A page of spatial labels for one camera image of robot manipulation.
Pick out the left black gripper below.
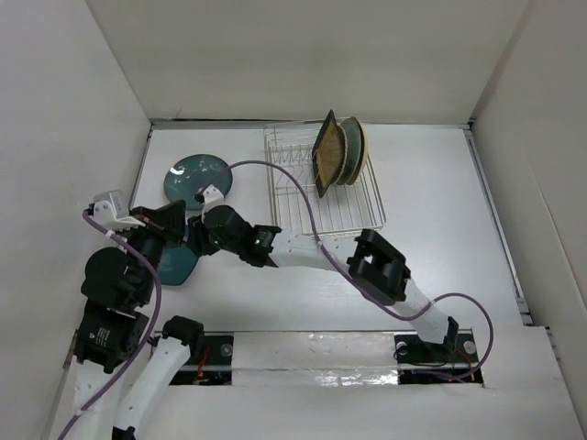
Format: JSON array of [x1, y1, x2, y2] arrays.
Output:
[[118, 196, 189, 301]]

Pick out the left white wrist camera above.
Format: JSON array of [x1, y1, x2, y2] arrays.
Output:
[[91, 190, 144, 232]]

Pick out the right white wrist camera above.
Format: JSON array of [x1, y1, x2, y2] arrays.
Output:
[[194, 184, 225, 210]]

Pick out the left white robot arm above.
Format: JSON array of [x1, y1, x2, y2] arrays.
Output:
[[59, 200, 209, 439]]

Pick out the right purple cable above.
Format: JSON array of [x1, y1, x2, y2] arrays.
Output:
[[196, 159, 494, 382]]

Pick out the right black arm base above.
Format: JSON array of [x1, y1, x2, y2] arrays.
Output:
[[393, 332, 483, 385]]

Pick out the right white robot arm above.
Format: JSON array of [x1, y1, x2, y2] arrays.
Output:
[[187, 204, 459, 360]]

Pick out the light green flower plate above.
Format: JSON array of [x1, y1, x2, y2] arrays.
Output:
[[343, 116, 361, 185]]

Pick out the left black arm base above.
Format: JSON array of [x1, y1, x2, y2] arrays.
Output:
[[171, 333, 234, 386]]

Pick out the silver wire dish rack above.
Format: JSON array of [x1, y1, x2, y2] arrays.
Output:
[[263, 120, 386, 237]]

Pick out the black square amber plate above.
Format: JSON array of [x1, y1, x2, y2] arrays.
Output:
[[312, 110, 342, 199]]

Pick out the woven bamboo round plate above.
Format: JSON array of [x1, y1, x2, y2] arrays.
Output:
[[334, 118, 350, 185]]

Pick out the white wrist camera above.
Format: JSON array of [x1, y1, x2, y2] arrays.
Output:
[[194, 184, 225, 210], [91, 190, 144, 232]]

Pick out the dark teal oval plate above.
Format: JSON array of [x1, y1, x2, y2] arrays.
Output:
[[158, 245, 199, 286]]

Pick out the dark teal round plate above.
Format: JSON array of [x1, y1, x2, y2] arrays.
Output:
[[163, 154, 228, 211]]

